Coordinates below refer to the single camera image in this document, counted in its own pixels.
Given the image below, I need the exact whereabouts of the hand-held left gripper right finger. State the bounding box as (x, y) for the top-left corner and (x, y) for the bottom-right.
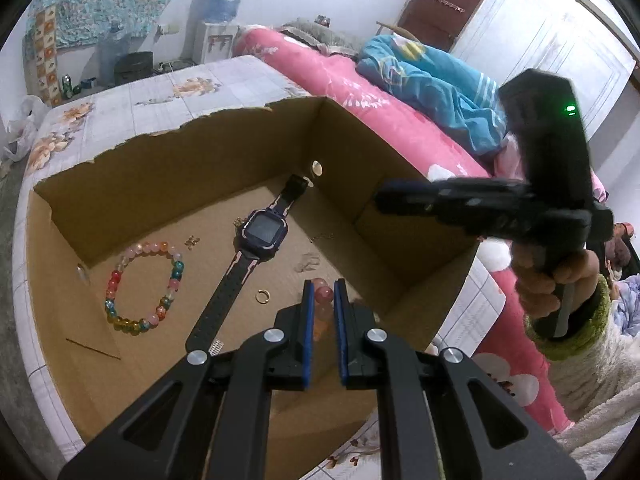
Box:
(332, 278), (586, 480)

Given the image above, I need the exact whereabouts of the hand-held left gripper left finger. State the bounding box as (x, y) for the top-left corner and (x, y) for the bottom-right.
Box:
(57, 280), (317, 480)

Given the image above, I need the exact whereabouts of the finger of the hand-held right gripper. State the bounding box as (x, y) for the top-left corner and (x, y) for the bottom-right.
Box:
(374, 179), (447, 222)

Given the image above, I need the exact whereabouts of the pink bead bracelet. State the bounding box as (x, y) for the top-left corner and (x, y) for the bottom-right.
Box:
(311, 277), (337, 331)

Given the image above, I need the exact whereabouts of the purple black smartwatch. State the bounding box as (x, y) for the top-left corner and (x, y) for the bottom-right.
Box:
(185, 174), (312, 356)

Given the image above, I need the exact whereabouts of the multicolour bead bracelet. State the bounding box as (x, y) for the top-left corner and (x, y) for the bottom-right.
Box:
(103, 241), (184, 333)

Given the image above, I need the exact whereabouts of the brown cardboard box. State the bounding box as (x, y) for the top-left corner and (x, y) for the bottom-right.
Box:
(25, 95), (482, 471)

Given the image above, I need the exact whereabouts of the person's right forearm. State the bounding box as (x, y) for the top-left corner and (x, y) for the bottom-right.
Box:
(522, 275), (640, 466)

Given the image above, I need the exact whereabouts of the person's right hand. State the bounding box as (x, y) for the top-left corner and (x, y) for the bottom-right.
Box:
(512, 246), (601, 321)

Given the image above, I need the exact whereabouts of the blue printed blanket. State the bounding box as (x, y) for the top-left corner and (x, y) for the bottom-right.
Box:
(357, 32), (511, 156)

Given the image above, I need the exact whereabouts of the pink floral blanket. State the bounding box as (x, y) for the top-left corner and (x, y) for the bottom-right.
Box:
(232, 25), (611, 436)

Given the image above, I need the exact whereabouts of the white wardrobe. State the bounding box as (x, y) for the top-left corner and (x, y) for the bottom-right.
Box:
(450, 0), (638, 141)

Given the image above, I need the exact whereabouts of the brown wooden door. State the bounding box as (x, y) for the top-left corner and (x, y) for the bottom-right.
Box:
(397, 0), (493, 53)

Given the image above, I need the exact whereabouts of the grey pillow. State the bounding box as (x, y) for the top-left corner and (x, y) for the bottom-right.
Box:
(280, 17), (371, 58)

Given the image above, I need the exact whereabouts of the thin wooden stick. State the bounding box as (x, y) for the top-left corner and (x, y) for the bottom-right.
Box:
(65, 337), (122, 361)

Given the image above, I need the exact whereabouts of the white water dispenser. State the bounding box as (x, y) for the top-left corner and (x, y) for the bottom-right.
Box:
(192, 20), (241, 66)

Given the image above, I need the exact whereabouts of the floral plaid tablecloth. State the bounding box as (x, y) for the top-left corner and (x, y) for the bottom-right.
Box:
(12, 55), (506, 476)

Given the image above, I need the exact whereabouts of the dark waste bin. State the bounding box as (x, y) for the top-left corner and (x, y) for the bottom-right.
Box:
(114, 51), (153, 86)

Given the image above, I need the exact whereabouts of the translucent water jug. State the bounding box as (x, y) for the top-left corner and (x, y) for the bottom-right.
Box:
(97, 22), (131, 88)

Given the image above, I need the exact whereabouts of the white plastic bag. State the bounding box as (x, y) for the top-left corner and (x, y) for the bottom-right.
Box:
(0, 95), (38, 163)

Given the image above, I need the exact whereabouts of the teal patterned wall cloth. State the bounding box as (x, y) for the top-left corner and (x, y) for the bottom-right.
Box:
(25, 0), (206, 106)

